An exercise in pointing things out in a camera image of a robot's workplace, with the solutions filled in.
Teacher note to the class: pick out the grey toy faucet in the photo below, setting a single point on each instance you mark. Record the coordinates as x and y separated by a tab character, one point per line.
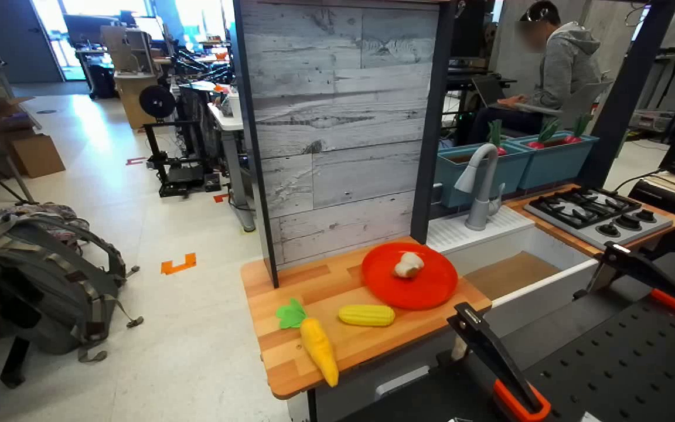
476	180

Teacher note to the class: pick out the toy stove top burners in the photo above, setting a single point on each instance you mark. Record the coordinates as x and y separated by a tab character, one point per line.
591	220

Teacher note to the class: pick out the blue plastic bin right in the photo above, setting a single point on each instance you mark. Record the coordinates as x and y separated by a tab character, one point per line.
557	162

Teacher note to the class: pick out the black orange clamp near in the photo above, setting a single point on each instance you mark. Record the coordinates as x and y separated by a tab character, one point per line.
515	395

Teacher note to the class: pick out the grey backpack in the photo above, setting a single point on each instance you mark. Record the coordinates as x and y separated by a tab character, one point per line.
59	282

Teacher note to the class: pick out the grey wood backsplash panel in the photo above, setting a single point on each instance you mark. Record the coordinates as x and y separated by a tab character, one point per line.
341	99

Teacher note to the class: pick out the black perforated table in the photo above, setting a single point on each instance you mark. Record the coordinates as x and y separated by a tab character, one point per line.
605	358

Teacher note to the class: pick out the seated person grey hoodie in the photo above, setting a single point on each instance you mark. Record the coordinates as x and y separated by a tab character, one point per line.
568	72

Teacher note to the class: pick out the yellow carrot plush green top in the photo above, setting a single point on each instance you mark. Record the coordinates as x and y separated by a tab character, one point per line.
312	336

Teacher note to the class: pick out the cardboard box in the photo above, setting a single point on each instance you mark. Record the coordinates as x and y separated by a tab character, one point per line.
36	155

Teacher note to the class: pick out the white toy sink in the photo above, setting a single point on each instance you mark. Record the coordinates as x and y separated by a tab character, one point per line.
511	256

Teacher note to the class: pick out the white plush toy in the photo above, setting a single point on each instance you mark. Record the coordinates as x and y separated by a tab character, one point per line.
408	265

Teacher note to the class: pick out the grey white desk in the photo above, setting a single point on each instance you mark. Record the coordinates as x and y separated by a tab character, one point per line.
230	125

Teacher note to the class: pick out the black orange clamp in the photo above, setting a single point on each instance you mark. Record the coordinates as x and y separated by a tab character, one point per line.
515	395
622	258

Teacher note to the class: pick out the black orange clamp far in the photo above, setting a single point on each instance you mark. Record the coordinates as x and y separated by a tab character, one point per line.
622	258

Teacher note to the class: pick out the orange floor tape marker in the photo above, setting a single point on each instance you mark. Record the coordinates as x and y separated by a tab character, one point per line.
182	265

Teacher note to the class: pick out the wooden toy kitchen counter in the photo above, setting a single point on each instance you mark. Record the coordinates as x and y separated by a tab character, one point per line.
322	286

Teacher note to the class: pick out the orange plate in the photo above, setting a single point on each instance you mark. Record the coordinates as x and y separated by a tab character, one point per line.
428	290

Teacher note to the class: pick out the black laptop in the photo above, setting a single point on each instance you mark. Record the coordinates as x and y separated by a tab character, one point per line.
490	93

